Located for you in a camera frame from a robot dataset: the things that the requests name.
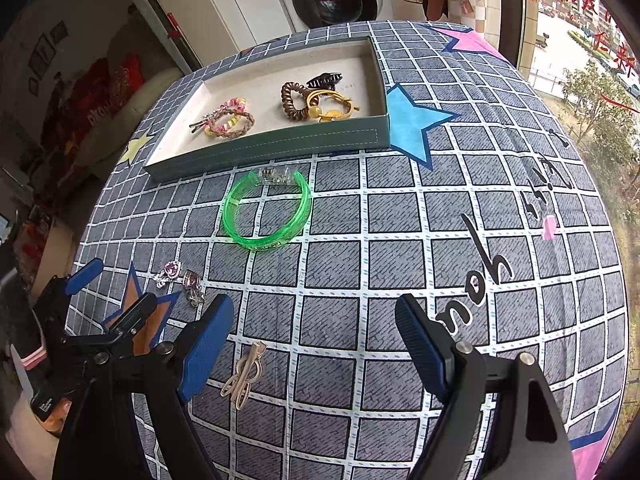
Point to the black claw hair clip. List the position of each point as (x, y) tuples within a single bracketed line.
[(322, 81)]

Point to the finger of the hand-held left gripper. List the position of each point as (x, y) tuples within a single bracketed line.
[(85, 271), (132, 316)]

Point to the beige hair clip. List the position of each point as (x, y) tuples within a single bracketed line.
[(247, 360)]

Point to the green translucent bangle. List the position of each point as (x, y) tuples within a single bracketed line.
[(235, 232)]

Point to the white cabinet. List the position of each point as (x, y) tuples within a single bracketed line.
[(235, 5)]

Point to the small picture frame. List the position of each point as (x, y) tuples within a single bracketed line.
[(59, 31)]

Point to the red patterned cushion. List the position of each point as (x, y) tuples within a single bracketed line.
[(127, 71)]

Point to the red blanket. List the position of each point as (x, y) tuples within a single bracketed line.
[(95, 95)]

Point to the star hair clip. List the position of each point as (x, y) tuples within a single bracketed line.
[(200, 125)]

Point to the pink gem hair clip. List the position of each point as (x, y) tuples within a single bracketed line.
[(171, 270)]

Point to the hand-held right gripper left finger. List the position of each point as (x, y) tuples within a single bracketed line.
[(205, 350)]

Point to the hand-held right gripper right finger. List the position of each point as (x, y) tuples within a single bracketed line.
[(425, 350)]

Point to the shallow grey-green box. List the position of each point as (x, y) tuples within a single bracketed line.
[(280, 147)]

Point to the red lettering window decal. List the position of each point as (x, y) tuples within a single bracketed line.
[(600, 40)]

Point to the grey checked star tablecloth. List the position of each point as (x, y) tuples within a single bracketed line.
[(450, 210)]

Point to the large picture frame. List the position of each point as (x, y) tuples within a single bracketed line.
[(41, 52)]

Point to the cream sofa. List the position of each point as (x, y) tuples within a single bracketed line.
[(150, 90)]

